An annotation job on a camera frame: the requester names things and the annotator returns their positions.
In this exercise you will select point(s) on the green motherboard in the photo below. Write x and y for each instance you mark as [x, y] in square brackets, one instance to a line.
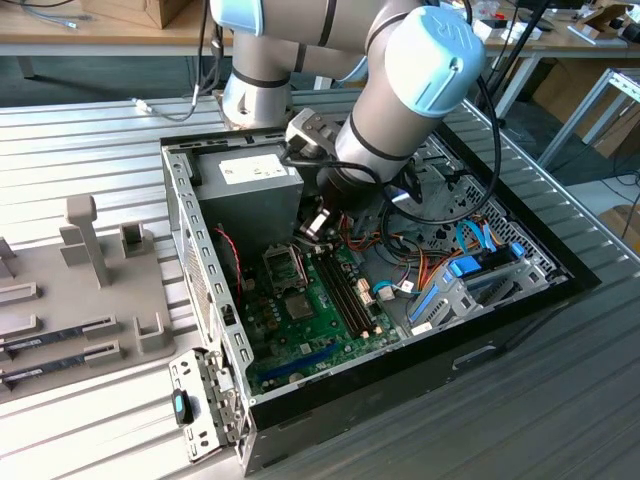
[280, 350]

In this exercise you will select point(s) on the silver slot bracket cover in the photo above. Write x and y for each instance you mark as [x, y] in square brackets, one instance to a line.
[199, 405]

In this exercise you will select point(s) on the brown cardboard box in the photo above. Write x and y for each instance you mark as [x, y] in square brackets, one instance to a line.
[622, 225]
[150, 10]
[620, 130]

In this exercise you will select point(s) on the grey parts rack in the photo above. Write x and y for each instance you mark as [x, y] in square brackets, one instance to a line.
[65, 305]

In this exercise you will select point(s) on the black case fan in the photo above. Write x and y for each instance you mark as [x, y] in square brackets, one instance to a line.
[226, 277]

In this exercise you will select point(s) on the blue black latch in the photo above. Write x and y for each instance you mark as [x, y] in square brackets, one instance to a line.
[181, 407]

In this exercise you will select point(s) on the white box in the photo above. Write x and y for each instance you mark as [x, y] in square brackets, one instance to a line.
[510, 30]

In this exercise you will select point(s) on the small open cardboard box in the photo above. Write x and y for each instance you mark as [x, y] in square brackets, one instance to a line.
[605, 17]

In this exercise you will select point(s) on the grey power supply unit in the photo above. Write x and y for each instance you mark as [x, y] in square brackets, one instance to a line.
[250, 205]

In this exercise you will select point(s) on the aluminium frame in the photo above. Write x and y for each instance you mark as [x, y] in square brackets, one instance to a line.
[575, 120]

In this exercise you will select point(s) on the grey disk bay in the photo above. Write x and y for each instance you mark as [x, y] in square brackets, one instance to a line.
[500, 300]

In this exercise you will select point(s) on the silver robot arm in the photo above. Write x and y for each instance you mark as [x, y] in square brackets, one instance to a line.
[400, 100]

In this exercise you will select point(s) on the blue expansion slot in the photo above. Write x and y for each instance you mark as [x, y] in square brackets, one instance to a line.
[300, 361]

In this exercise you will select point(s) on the black open PC case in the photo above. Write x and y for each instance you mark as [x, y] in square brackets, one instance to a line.
[400, 400]

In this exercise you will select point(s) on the blue disk carrier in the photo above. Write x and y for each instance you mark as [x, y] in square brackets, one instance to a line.
[465, 266]

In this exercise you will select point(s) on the dark RAM stick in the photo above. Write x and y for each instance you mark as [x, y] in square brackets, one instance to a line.
[50, 368]
[50, 340]

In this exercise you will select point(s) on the black tripod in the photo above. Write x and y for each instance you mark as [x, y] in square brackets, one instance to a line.
[520, 45]

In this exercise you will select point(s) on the blue plastic disk rail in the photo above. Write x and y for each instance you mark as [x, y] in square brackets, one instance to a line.
[426, 300]

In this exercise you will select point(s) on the silver green CPU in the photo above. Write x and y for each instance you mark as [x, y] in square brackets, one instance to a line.
[301, 307]

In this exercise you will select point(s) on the wooden desk white legs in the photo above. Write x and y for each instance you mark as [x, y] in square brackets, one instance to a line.
[575, 47]

